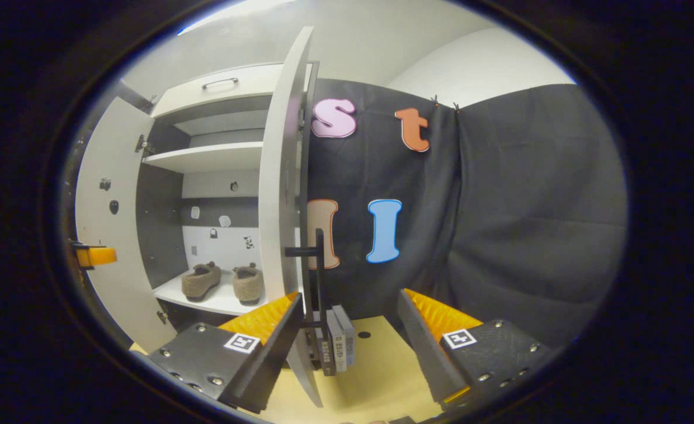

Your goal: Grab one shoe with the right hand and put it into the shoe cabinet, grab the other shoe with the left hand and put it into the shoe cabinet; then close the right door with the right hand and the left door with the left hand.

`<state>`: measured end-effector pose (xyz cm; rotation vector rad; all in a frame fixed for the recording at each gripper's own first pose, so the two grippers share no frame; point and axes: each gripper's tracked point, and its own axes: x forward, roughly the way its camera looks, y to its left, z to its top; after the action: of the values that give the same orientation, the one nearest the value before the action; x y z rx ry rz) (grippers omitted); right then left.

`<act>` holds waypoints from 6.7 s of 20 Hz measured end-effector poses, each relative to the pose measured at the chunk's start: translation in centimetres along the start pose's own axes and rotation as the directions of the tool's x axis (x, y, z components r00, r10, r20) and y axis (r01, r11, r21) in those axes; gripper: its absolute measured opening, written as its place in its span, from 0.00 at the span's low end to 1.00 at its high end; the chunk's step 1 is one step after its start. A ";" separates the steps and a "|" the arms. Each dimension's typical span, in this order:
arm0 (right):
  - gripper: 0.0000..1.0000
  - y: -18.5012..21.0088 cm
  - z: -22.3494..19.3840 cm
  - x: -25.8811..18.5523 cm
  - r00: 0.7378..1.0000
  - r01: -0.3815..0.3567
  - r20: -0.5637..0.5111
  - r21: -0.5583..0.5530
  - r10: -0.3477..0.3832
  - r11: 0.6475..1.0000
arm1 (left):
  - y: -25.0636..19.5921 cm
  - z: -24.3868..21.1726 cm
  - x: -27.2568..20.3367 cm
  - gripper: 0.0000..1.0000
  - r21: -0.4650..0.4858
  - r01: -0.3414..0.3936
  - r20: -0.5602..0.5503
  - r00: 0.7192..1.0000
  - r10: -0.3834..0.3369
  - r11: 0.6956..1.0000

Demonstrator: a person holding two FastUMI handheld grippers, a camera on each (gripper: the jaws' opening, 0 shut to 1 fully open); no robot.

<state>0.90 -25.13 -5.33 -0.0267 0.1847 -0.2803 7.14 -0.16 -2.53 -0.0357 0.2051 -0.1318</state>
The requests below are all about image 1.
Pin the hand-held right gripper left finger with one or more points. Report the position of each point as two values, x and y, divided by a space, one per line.
276 347

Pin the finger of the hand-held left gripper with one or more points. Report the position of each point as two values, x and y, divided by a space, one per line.
102 257

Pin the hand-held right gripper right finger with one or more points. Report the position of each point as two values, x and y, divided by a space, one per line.
426 353

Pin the brown fuzzy shoe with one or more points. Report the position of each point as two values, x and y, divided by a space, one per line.
201 282
248 285

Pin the white shoe cabinet door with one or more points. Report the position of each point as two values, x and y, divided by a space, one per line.
279 176
123 176

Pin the white shoe cabinet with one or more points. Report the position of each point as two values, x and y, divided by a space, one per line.
205 184

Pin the metal door hinge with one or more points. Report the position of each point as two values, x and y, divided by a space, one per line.
142 144
162 317

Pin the white cabinet drawer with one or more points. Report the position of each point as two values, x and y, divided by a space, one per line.
235 97

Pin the dark flat box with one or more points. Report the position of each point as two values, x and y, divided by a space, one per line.
323 353

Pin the blue flat box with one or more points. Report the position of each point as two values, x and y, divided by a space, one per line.
348 335

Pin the black backdrop cloth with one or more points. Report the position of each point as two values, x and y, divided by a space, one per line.
529 224

